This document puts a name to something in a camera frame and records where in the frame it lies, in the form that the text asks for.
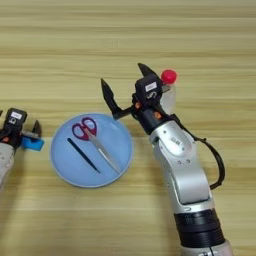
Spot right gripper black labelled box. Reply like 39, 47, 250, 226
134, 73, 164, 101

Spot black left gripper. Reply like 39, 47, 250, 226
0, 119, 43, 150

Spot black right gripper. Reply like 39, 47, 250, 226
100, 62, 175, 135

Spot red handled scissors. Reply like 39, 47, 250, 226
71, 116, 123, 175

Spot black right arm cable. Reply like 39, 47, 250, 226
159, 106, 226, 191

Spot light blue round plate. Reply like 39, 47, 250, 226
49, 113, 134, 189

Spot small blue rectangular block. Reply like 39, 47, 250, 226
20, 134, 45, 152

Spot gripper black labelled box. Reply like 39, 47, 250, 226
3, 107, 28, 130
134, 73, 164, 101

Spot thin black stick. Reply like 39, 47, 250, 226
67, 137, 102, 174

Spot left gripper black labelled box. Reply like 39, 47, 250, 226
3, 107, 28, 130

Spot clear bottle red cap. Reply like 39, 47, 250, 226
159, 69, 179, 116

